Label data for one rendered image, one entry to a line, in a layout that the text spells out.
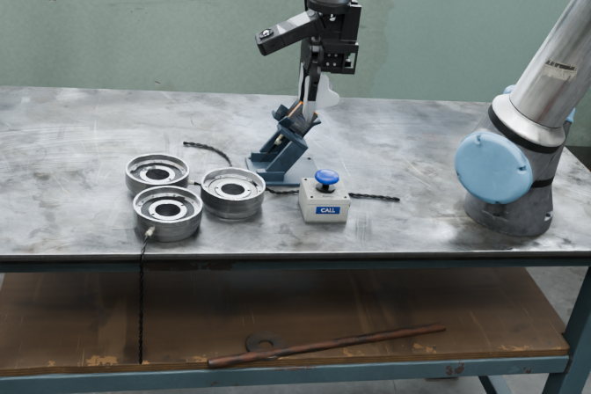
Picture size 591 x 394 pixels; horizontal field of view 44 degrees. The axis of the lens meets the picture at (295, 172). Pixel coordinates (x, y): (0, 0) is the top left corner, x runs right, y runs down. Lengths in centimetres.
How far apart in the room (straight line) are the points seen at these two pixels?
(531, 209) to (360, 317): 38
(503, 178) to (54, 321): 80
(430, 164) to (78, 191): 66
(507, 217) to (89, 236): 67
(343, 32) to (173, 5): 158
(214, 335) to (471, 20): 198
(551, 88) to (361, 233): 38
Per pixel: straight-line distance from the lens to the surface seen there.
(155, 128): 147
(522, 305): 158
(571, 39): 105
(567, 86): 107
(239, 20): 280
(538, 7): 312
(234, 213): 118
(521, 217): 129
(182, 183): 122
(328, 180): 119
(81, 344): 134
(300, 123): 129
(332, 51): 123
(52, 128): 147
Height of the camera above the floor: 145
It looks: 29 degrees down
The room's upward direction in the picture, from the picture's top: 7 degrees clockwise
